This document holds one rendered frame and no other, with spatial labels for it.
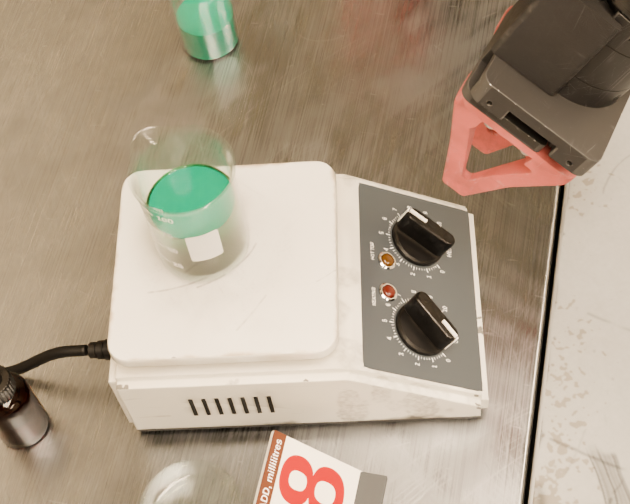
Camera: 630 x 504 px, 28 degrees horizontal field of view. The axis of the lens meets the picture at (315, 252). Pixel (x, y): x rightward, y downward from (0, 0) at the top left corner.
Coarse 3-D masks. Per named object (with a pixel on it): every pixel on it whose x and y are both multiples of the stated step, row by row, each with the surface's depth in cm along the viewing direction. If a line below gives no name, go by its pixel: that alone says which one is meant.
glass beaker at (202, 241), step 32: (160, 128) 63; (192, 128) 63; (160, 160) 64; (192, 160) 65; (224, 160) 63; (224, 192) 60; (160, 224) 62; (192, 224) 61; (224, 224) 62; (160, 256) 66; (192, 256) 64; (224, 256) 64
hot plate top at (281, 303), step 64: (128, 192) 69; (256, 192) 69; (320, 192) 68; (128, 256) 67; (256, 256) 67; (320, 256) 66; (128, 320) 65; (192, 320) 65; (256, 320) 64; (320, 320) 64
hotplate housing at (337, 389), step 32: (352, 192) 71; (352, 224) 69; (352, 256) 68; (352, 288) 67; (352, 320) 66; (480, 320) 71; (96, 352) 71; (352, 352) 65; (480, 352) 69; (128, 384) 66; (160, 384) 66; (192, 384) 65; (224, 384) 65; (256, 384) 65; (288, 384) 65; (320, 384) 65; (352, 384) 65; (384, 384) 66; (416, 384) 66; (128, 416) 70; (160, 416) 69; (192, 416) 69; (224, 416) 69; (256, 416) 69; (288, 416) 69; (320, 416) 69; (352, 416) 69; (384, 416) 69; (416, 416) 69; (448, 416) 69; (480, 416) 69
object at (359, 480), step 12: (300, 444) 67; (324, 456) 68; (264, 468) 65; (348, 468) 68; (360, 480) 68; (372, 480) 68; (384, 480) 68; (348, 492) 68; (360, 492) 68; (372, 492) 68; (384, 492) 68
